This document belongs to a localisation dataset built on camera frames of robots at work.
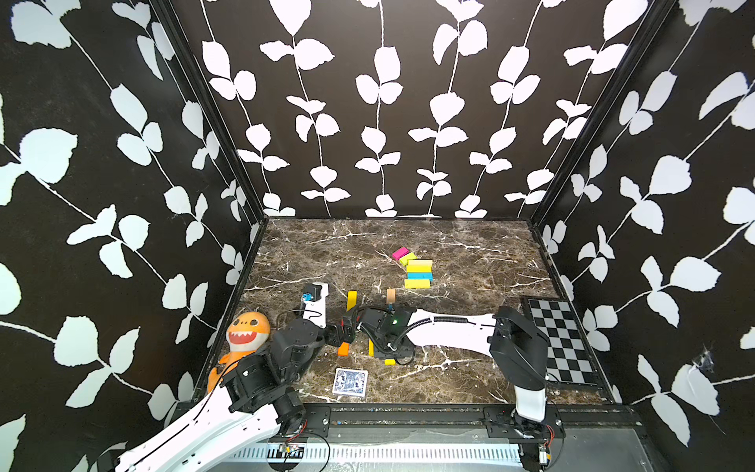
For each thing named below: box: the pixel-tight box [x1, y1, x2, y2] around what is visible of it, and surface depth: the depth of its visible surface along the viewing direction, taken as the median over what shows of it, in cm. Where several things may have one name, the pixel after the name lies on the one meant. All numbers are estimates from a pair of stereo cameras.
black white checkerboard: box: [528, 298, 604, 386], surface depth 88 cm
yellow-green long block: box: [404, 279, 432, 290], surface depth 103 cm
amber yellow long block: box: [406, 264, 433, 274], surface depth 107 cm
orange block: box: [337, 341, 351, 357], surface depth 87 cm
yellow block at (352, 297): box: [346, 290, 358, 312], surface depth 97 cm
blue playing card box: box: [332, 367, 369, 398], surface depth 80 cm
